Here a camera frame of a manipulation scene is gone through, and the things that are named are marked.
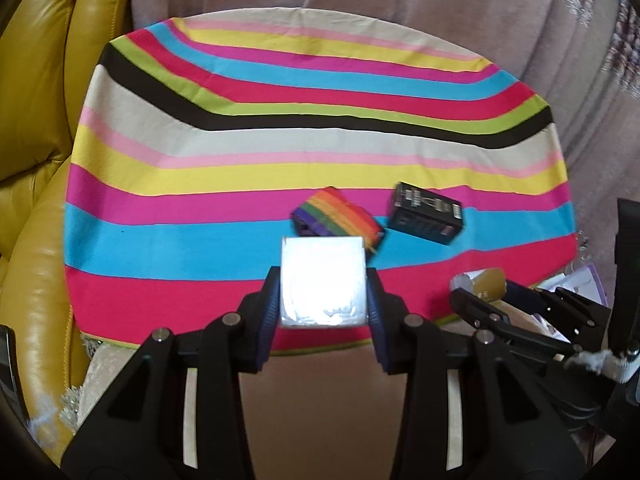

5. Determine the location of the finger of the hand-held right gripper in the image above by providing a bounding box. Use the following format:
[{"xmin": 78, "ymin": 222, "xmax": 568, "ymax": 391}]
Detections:
[
  {"xmin": 450, "ymin": 288, "xmax": 577, "ymax": 362},
  {"xmin": 505, "ymin": 283, "xmax": 613, "ymax": 347}
]

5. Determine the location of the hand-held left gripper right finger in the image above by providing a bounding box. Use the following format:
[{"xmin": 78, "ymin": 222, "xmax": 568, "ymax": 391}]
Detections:
[{"xmin": 365, "ymin": 267, "xmax": 583, "ymax": 480}]

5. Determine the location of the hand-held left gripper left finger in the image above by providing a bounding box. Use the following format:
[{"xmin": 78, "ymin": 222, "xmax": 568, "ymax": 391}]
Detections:
[{"xmin": 60, "ymin": 266, "xmax": 283, "ymax": 480}]

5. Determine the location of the gold cylinder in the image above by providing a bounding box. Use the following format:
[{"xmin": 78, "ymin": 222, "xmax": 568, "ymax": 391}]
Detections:
[{"xmin": 450, "ymin": 267, "xmax": 508, "ymax": 306}]

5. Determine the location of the purple cardboard box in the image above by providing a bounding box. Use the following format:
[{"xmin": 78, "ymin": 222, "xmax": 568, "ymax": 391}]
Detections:
[{"xmin": 537, "ymin": 262, "xmax": 610, "ymax": 311}]

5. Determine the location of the glossy white box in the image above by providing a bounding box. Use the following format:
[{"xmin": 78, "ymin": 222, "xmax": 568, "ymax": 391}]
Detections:
[{"xmin": 279, "ymin": 235, "xmax": 368, "ymax": 330}]

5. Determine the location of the black box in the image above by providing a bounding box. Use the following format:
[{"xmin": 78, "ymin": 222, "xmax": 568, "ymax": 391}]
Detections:
[{"xmin": 387, "ymin": 181, "xmax": 465, "ymax": 247}]

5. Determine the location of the rainbow striped box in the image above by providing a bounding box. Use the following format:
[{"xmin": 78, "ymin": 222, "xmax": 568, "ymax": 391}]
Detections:
[{"xmin": 291, "ymin": 187, "xmax": 385, "ymax": 253}]

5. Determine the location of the beige plush blanket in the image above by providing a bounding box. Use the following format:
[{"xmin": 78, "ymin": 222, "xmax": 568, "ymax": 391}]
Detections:
[{"xmin": 62, "ymin": 332, "xmax": 481, "ymax": 480}]

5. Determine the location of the colourful striped cloth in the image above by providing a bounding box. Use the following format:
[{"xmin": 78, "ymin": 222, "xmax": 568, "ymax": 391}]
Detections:
[{"xmin": 62, "ymin": 7, "xmax": 581, "ymax": 356}]

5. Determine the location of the dark flat object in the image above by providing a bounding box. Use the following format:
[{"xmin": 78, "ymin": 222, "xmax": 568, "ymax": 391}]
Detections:
[{"xmin": 0, "ymin": 325, "xmax": 31, "ymax": 428}]

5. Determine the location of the mauve embroidered curtain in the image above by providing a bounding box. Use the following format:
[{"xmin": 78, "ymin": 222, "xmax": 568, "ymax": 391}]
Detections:
[{"xmin": 127, "ymin": 0, "xmax": 640, "ymax": 306}]

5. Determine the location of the yellow leather sofa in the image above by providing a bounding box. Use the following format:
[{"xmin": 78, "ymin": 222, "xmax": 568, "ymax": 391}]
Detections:
[{"xmin": 0, "ymin": 0, "xmax": 133, "ymax": 466}]

